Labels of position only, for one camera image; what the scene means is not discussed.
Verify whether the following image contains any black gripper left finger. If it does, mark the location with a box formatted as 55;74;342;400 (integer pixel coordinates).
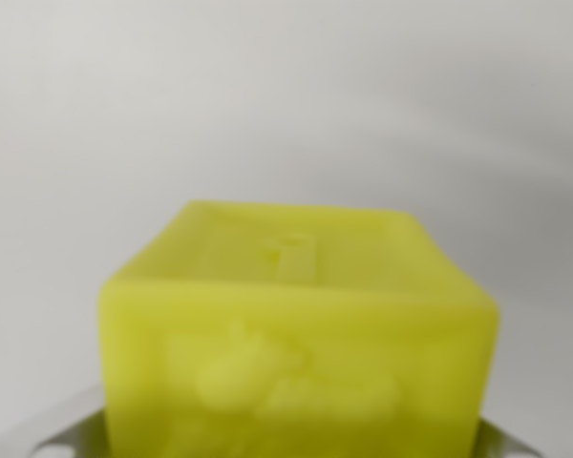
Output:
28;384;112;458

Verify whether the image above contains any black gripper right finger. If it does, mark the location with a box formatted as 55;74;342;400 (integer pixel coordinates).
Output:
475;415;544;458

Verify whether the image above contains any yellow embossed cube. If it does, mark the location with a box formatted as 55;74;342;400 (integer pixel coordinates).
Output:
97;198;501;458

